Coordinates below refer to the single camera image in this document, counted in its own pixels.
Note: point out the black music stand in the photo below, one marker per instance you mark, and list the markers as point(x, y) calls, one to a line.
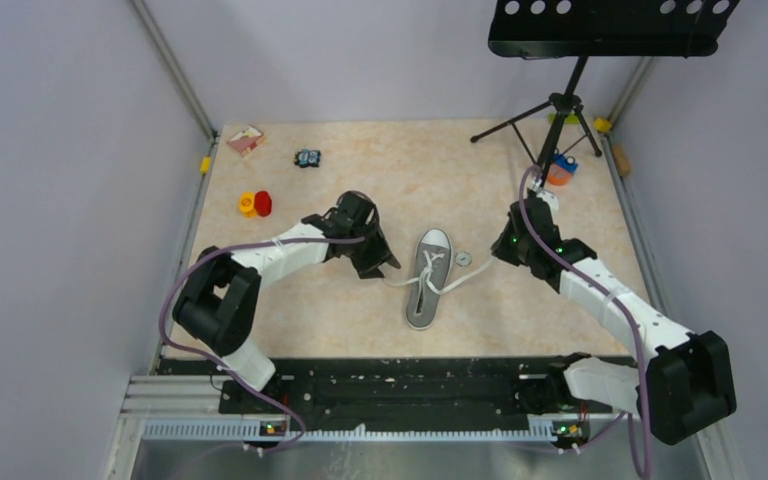
point(583, 29)

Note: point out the yellow corner clip right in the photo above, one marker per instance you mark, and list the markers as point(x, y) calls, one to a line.
point(602, 125)

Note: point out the red round toy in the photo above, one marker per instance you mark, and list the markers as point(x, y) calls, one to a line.
point(263, 203)

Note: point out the yellow round toy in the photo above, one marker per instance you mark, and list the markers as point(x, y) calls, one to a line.
point(246, 205)

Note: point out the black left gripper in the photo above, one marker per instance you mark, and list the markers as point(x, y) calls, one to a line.
point(381, 253)

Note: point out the yellow corner clip left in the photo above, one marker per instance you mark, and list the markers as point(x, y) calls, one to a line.
point(205, 165)

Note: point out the small black blue toy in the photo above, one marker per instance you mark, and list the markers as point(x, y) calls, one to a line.
point(306, 158)

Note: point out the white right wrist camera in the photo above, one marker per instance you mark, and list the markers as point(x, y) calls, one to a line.
point(548, 197)

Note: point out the pink and white box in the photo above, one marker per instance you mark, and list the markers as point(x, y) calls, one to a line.
point(246, 140)

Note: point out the small round white token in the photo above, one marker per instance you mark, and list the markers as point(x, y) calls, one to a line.
point(463, 259)

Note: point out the yellow corner clip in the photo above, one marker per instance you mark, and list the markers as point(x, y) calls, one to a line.
point(205, 165)
point(602, 125)

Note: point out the orange blue toy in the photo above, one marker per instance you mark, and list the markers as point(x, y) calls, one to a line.
point(562, 170)

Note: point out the grey canvas sneaker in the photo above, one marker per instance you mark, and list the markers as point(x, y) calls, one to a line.
point(439, 240)

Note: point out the white slotted cable duct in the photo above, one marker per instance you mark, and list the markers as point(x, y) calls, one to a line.
point(252, 430)

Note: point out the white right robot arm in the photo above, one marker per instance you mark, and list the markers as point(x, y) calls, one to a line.
point(681, 382)

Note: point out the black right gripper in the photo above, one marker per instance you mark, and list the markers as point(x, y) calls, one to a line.
point(500, 248)

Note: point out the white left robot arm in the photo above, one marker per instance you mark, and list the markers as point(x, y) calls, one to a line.
point(218, 299)

